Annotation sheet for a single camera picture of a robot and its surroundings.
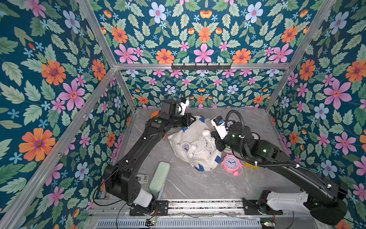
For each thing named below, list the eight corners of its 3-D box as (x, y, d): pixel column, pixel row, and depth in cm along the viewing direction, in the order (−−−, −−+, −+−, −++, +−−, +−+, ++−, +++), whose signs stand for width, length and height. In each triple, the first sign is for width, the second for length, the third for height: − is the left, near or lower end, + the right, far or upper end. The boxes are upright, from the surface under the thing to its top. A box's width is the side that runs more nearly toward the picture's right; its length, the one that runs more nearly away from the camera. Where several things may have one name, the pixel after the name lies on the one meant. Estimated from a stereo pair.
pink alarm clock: (219, 167, 90) (220, 165, 87) (225, 154, 96) (226, 151, 93) (238, 177, 86) (240, 175, 83) (244, 163, 92) (245, 161, 89)
